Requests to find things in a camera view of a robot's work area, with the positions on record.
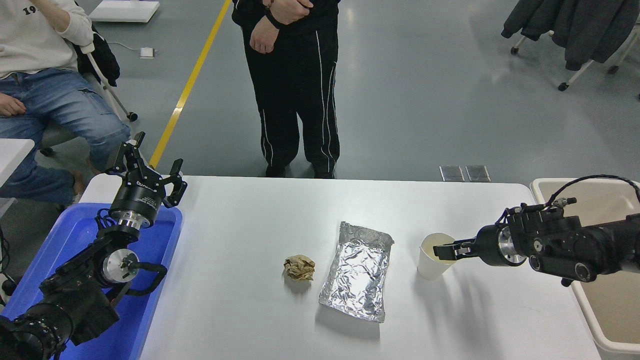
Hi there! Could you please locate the person's left hand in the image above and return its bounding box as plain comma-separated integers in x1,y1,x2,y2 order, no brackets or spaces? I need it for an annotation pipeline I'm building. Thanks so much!
265,0,314,25

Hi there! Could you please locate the flat white box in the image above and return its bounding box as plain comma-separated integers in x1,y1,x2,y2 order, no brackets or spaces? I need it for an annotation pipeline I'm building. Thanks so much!
89,0,161,24

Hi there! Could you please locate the white side table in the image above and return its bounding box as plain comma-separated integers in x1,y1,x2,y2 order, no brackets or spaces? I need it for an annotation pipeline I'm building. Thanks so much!
0,138,36,219

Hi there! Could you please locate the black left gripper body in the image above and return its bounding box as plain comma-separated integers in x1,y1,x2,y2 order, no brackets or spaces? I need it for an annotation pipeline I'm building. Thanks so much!
109,176,168,221

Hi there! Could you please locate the white paper cup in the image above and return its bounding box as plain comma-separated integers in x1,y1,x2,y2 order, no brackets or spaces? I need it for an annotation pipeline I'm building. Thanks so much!
417,232,462,281

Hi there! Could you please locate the person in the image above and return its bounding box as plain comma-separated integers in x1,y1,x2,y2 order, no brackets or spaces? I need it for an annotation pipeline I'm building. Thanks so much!
0,0,132,208
231,0,342,179

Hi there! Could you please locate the blue plastic tray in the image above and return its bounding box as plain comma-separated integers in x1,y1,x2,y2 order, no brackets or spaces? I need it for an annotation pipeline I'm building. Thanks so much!
0,202,184,360

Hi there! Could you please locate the silver foil tray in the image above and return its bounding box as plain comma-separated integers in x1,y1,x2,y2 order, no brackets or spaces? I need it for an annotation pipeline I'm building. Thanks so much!
318,221,395,324

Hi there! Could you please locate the black cable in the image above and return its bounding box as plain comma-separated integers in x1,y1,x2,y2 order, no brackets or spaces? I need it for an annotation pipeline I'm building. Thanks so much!
0,227,18,306

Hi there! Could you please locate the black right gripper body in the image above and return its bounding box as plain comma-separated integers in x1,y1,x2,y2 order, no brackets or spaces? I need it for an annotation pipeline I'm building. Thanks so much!
475,224,503,267

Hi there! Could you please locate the crumpled tan paper ball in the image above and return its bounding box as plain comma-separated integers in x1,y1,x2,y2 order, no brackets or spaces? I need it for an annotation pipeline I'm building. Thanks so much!
283,254,316,282

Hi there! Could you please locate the dark grey jacket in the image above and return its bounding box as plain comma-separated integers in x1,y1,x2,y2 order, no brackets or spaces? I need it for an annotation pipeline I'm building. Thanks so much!
550,0,640,72

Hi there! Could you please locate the large pale bin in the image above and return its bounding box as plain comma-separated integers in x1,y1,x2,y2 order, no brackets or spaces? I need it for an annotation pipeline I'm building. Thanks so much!
530,177,640,356

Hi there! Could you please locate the person's right hand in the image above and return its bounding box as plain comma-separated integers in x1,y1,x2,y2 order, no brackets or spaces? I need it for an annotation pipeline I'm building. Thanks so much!
0,94,27,117
249,19,280,54

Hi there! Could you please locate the white wheeled chair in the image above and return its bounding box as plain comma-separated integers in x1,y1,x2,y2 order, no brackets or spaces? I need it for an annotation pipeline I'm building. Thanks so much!
510,27,640,92
39,42,139,157

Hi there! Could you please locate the black jacket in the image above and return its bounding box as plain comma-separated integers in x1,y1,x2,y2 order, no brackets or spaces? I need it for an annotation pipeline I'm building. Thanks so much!
74,25,121,88

